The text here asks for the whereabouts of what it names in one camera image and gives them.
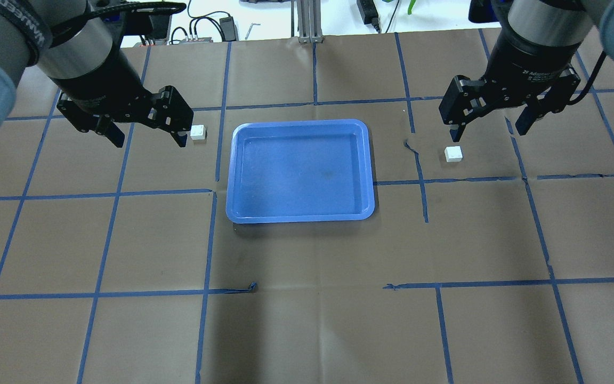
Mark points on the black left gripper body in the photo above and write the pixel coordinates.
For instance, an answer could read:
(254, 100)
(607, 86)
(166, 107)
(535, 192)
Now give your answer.
(97, 80)

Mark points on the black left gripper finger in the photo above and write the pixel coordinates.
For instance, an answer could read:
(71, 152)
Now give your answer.
(171, 114)
(106, 128)

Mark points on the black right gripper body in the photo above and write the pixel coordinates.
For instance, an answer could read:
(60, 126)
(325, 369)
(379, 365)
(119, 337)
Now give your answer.
(530, 63)

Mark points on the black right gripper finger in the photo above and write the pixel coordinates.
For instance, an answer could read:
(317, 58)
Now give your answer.
(535, 109)
(461, 104)

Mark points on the white block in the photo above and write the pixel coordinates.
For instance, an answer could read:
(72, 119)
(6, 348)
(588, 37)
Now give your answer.
(198, 132)
(453, 154)

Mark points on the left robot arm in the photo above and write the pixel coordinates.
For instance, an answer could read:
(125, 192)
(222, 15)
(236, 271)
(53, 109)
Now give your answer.
(71, 44)

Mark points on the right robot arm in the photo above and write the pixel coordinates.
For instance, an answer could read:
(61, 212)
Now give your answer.
(551, 23)

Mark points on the blue plastic tray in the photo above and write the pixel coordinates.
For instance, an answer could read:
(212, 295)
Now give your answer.
(300, 171)

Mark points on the black power adapter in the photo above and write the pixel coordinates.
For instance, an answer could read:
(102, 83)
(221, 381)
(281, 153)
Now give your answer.
(228, 29)

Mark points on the black power brick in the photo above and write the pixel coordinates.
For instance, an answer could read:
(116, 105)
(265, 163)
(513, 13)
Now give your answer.
(369, 14)

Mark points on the brown paper table cover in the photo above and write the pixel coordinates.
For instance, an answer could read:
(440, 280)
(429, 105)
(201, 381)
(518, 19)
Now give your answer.
(120, 265)

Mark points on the usb hub with cables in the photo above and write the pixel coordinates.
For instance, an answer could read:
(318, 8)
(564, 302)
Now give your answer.
(176, 40)

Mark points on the aluminium frame post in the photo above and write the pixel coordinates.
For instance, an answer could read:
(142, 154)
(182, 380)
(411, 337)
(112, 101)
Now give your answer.
(306, 21)

